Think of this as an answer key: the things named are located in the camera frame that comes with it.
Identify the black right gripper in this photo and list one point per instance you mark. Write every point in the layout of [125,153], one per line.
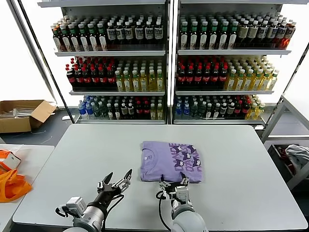
[172,189]

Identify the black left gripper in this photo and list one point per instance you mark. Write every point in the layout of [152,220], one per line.
[107,194]

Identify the purple printed t-shirt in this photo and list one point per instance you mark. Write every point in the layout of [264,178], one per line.
[157,166]

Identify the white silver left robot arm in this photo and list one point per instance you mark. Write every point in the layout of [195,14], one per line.
[94,216]

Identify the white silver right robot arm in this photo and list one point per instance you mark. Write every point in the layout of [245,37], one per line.
[188,217]

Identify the small dark bottle white cap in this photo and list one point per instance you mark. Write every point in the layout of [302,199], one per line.
[116,112]
[110,112]
[215,112]
[130,110]
[208,112]
[223,110]
[230,110]
[123,110]

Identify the dark green drink bottle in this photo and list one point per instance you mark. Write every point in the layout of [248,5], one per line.
[103,111]
[201,111]
[96,111]
[194,111]

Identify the yellow juice bottle white cap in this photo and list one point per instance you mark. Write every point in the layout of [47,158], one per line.
[256,81]
[159,113]
[251,113]
[143,82]
[118,82]
[153,113]
[135,82]
[159,82]
[126,82]
[264,81]
[239,81]
[259,112]
[272,81]
[248,81]
[151,82]
[231,81]

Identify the cola bottle red cap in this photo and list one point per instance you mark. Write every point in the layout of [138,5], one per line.
[70,78]
[146,108]
[214,77]
[86,78]
[111,78]
[223,77]
[189,77]
[206,77]
[245,107]
[94,78]
[237,108]
[138,108]
[103,78]
[181,77]
[198,77]
[78,78]

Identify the white paper slip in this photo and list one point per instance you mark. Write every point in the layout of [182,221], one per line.
[64,118]

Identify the black laundry bin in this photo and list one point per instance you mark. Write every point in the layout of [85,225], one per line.
[277,164]

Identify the white orange carton box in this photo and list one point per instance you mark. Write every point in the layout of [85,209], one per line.
[12,160]

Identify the orange plastic bag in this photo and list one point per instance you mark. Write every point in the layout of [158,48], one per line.
[9,188]

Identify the red crumpled garment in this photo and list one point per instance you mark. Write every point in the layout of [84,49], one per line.
[283,152]

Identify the open brown cardboard box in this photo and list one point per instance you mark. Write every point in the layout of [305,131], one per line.
[14,125]

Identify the clear plastic packed items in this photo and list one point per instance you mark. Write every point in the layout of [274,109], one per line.
[17,112]

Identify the grey white crumpled garment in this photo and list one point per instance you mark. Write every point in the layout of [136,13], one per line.
[297,153]

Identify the grey metal drinks shelf unit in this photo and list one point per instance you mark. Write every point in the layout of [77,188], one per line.
[229,52]
[108,53]

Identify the dark drink bottle blue label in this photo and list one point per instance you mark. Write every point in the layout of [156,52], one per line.
[281,33]
[262,32]
[148,32]
[158,32]
[111,33]
[272,33]
[120,33]
[128,33]
[138,33]

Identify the dark drink bottle beige label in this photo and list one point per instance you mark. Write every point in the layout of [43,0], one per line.
[243,32]
[253,32]

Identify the red drink bottle white cap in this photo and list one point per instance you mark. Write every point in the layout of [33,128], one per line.
[289,35]

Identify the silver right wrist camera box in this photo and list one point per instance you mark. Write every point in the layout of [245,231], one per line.
[182,193]

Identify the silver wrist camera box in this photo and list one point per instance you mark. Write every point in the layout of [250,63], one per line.
[75,205]
[182,193]

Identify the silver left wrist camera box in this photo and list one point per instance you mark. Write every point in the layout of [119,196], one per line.
[75,205]

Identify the black slanted frame pole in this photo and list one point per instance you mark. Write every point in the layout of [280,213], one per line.
[61,96]
[295,70]

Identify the grey metal frame rack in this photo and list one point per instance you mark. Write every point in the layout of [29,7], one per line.
[274,118]

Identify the grey slanted frame beam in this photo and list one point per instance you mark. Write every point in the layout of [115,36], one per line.
[30,43]

